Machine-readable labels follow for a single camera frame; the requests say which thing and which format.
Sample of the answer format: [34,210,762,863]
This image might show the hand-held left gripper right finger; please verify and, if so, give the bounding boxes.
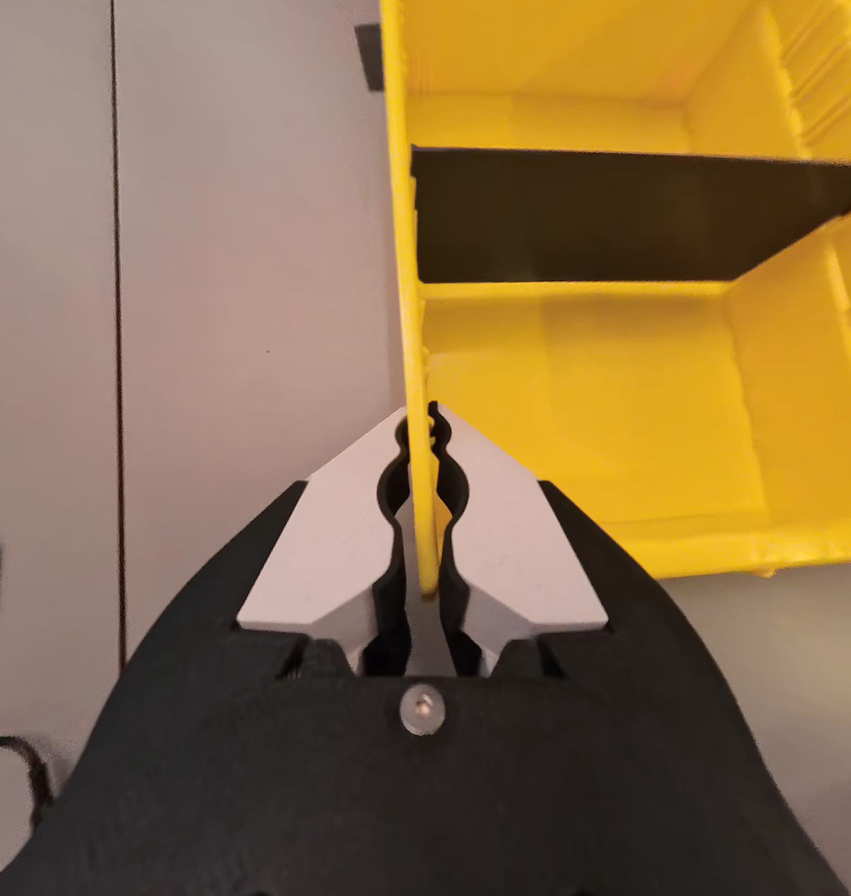
[429,400,610,679]

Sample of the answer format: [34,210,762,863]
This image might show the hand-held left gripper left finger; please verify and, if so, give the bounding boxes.
[235,406,414,678]

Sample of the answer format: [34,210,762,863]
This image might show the large yellow plastic bin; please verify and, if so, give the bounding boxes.
[378,0,851,599]

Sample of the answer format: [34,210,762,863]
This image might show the black bin divider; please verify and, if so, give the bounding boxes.
[409,146,851,284]

